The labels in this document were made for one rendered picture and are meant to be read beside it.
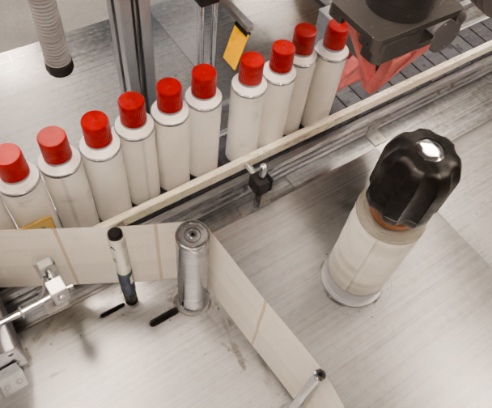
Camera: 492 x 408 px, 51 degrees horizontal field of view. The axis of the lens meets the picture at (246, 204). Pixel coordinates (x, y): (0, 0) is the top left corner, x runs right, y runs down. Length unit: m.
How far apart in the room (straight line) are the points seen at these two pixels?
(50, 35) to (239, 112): 0.27
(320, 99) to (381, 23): 0.41
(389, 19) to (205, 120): 0.33
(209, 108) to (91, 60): 0.44
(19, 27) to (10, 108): 1.55
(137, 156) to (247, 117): 0.17
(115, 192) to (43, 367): 0.24
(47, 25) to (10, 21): 1.96
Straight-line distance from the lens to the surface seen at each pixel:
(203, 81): 0.68
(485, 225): 0.98
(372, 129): 1.01
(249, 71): 0.71
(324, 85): 0.84
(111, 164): 0.67
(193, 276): 0.61
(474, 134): 1.10
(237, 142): 0.80
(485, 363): 0.81
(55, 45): 0.68
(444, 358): 0.78
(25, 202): 0.67
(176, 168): 0.77
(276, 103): 0.78
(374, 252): 0.63
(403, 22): 0.47
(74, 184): 0.67
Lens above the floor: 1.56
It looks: 57 degrees down
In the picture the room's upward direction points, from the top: 9 degrees clockwise
